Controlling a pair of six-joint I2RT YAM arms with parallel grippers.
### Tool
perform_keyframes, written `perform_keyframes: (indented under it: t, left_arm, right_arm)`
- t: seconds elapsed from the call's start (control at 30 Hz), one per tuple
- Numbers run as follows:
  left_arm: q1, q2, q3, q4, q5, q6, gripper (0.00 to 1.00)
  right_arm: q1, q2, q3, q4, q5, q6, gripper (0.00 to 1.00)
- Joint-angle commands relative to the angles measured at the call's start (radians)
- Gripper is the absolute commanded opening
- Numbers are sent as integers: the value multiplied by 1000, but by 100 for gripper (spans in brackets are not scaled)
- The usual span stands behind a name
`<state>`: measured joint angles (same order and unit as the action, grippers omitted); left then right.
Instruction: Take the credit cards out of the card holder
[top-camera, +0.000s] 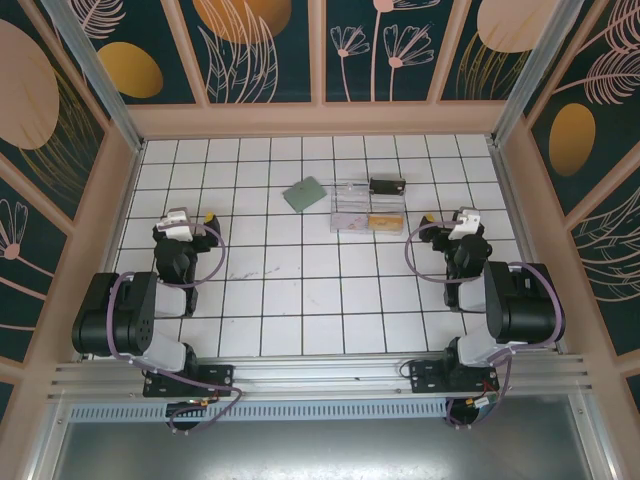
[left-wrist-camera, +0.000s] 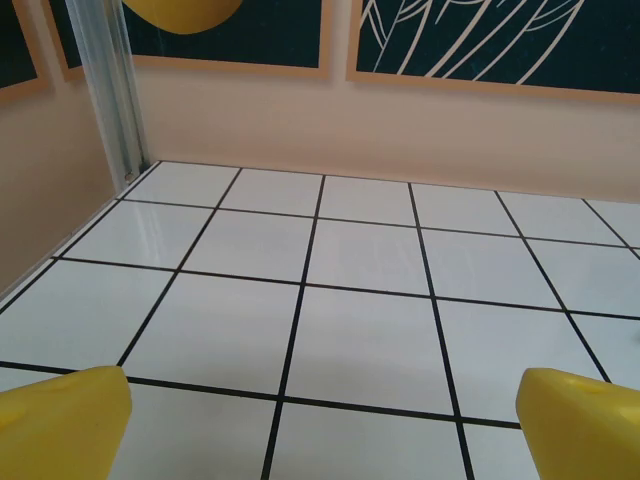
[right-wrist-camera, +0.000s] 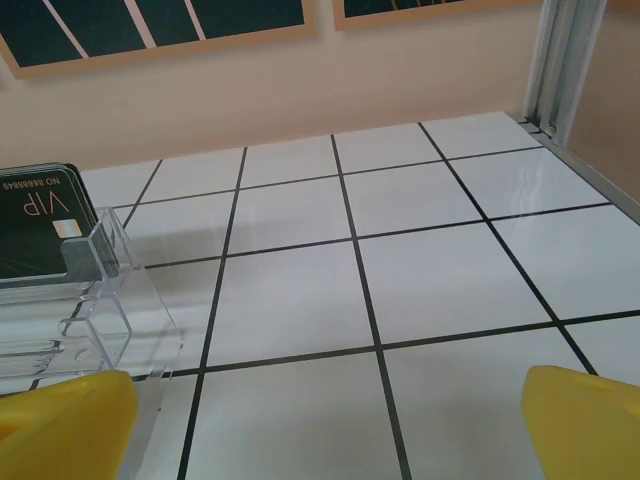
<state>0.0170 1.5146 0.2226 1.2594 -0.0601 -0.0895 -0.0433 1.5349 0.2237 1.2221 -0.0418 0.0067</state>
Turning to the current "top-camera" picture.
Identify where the clear acrylic organizer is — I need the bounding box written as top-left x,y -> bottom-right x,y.
329,175 -> 407,236

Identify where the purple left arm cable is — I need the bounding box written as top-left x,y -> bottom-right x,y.
107,221 -> 245,436

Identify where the black electronics module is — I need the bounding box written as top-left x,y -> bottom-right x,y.
166,399 -> 211,432
446,394 -> 501,430

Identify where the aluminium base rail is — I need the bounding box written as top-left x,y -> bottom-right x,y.
47,353 -> 594,401

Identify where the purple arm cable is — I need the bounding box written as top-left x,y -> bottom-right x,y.
107,221 -> 245,436
404,222 -> 567,431

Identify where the aluminium frame post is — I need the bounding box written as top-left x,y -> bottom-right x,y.
489,0 -> 576,147
39,0 -> 146,154

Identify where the orange card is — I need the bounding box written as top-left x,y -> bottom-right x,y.
368,214 -> 404,233

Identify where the pale lilac patterned card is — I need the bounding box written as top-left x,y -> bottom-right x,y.
332,213 -> 370,234

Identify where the grey slotted cable duct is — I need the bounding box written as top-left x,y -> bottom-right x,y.
68,399 -> 451,424

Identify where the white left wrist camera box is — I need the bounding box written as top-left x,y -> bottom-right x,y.
153,208 -> 194,240

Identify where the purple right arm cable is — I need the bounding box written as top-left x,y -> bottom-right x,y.
404,222 -> 567,431

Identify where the black card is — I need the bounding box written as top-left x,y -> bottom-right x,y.
368,176 -> 406,197

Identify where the aluminium side rail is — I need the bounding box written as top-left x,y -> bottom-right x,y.
488,134 -> 569,354
74,139 -> 147,362

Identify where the grey metal sheet panel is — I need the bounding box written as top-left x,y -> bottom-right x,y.
29,394 -> 616,480

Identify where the green card holder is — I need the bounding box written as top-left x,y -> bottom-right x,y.
282,176 -> 327,215

